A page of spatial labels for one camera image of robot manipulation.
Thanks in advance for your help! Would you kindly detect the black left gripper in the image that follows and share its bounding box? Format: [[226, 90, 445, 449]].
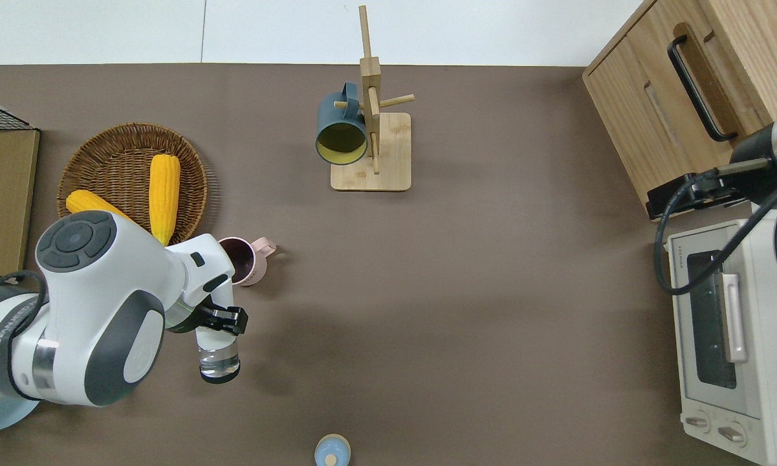
[[168, 304, 248, 335]]

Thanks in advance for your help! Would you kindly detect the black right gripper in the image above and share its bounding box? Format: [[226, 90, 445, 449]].
[[646, 175, 748, 221]]

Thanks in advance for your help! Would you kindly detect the white water bottle glass base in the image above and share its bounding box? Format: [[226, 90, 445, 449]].
[[196, 326, 241, 384]]

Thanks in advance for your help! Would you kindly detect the pink mug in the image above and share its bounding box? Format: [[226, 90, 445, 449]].
[[217, 236, 278, 287]]

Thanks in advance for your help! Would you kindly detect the yellow corn cob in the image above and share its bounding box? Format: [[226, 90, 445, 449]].
[[65, 189, 137, 224], [149, 154, 182, 247]]

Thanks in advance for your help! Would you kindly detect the wooden cabinet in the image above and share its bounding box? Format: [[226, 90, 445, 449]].
[[582, 0, 777, 221]]

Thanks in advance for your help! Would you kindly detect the white toaster oven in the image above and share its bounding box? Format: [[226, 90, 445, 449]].
[[666, 217, 777, 465]]

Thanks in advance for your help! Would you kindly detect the brown table mat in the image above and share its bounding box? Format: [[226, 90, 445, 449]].
[[0, 63, 758, 466]]

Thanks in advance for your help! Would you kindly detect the brown wicker basket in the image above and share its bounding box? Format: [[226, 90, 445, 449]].
[[57, 122, 209, 245]]

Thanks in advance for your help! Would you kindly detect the wooden mug tree stand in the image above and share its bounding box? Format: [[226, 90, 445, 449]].
[[330, 5, 416, 192]]

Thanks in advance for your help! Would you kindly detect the dark blue mug yellow inside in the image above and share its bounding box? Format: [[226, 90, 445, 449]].
[[315, 82, 369, 166]]

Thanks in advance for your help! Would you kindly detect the light blue plate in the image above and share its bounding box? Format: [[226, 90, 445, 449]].
[[0, 395, 39, 434]]

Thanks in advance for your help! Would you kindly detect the wooden shelf box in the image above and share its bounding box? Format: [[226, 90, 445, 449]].
[[0, 128, 41, 279]]

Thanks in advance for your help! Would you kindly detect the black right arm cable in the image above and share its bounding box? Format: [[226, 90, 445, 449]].
[[653, 159, 777, 311]]

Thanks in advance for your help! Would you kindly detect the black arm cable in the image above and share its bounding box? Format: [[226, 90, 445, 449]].
[[0, 271, 49, 350], [653, 159, 777, 311]]

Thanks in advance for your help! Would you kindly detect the black cabinet handle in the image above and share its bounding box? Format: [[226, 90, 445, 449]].
[[668, 34, 739, 142]]

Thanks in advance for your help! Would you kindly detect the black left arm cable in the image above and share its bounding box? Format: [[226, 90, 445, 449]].
[[0, 271, 49, 350]]

